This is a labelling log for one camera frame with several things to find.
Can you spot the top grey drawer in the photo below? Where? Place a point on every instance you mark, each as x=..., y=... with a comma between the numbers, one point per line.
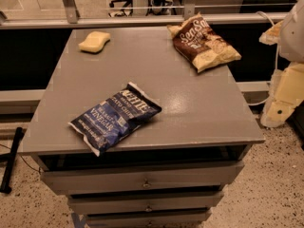
x=138, y=178

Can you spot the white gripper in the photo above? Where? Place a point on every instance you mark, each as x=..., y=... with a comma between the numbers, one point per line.
x=293, y=35

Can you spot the yellow sponge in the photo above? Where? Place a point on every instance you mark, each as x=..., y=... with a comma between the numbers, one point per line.
x=94, y=42

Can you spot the grey metal railing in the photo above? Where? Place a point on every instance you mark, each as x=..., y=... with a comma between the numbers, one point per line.
x=75, y=14

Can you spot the grey drawer cabinet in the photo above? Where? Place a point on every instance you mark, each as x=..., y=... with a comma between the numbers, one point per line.
x=134, y=137

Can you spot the black office chair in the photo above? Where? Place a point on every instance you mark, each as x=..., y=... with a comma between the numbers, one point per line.
x=120, y=8

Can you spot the blue vinegar chip bag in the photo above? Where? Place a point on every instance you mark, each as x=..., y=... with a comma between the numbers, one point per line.
x=110, y=121

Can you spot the black stand leg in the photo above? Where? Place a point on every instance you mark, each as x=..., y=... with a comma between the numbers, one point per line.
x=9, y=159

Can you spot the middle grey drawer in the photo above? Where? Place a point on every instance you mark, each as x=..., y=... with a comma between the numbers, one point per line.
x=146, y=203

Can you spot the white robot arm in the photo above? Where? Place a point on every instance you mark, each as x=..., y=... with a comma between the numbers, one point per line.
x=291, y=42

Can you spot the grey drawer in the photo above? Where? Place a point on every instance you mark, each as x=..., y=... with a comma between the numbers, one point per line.
x=148, y=220
x=146, y=203
x=138, y=178

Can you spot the bottom grey drawer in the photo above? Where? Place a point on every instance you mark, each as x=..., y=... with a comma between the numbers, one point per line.
x=148, y=220

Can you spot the brown and cream chip bag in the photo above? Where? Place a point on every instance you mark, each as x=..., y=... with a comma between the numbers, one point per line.
x=196, y=41

